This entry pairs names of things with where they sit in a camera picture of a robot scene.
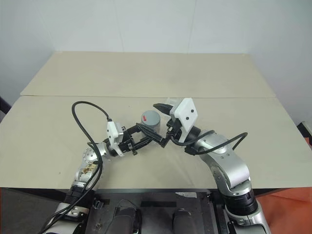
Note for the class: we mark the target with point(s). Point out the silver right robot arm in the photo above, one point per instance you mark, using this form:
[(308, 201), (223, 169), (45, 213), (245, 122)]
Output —
[(229, 165)]

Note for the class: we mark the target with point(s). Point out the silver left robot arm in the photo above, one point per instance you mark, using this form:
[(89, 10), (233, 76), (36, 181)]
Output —
[(90, 158)]

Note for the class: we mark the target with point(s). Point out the torn white sticker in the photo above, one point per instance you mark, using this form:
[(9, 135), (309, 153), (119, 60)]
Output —
[(186, 194)]

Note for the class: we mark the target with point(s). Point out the small silver metal clip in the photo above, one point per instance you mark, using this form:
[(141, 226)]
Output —
[(98, 204)]

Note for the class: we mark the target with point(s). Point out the dark rounded shape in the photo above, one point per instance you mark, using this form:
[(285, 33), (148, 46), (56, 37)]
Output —
[(128, 219), (184, 221)]

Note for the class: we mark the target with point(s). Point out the grey round container lid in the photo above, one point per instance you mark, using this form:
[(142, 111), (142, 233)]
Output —
[(150, 118)]

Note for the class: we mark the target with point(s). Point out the red black item beside table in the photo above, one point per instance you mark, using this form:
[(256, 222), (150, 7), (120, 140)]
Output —
[(306, 132)]

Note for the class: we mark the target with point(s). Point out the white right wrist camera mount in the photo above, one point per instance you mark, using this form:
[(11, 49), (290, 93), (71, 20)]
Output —
[(186, 114)]

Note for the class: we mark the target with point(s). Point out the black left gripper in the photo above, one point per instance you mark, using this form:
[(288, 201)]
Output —
[(126, 143)]

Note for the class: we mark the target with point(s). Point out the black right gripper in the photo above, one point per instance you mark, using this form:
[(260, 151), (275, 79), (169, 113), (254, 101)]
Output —
[(174, 130)]

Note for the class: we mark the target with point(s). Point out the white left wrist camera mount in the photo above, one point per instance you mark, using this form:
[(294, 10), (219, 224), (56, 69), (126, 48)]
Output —
[(111, 131)]

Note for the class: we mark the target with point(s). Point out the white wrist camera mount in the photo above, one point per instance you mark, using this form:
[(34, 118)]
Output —
[(186, 114), (111, 131)]

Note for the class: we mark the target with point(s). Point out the grey metal base plate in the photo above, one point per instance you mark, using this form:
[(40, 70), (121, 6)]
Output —
[(156, 219)]

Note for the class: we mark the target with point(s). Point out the dark object beside table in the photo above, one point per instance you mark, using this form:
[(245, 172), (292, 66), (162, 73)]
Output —
[(3, 107)]

